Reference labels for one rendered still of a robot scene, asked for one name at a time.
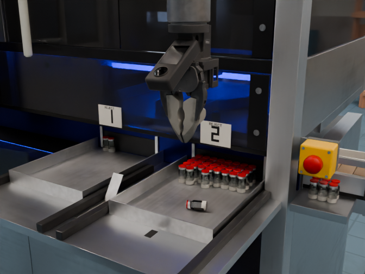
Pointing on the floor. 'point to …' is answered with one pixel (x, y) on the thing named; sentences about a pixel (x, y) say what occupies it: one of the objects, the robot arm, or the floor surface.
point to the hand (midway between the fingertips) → (182, 137)
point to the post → (284, 128)
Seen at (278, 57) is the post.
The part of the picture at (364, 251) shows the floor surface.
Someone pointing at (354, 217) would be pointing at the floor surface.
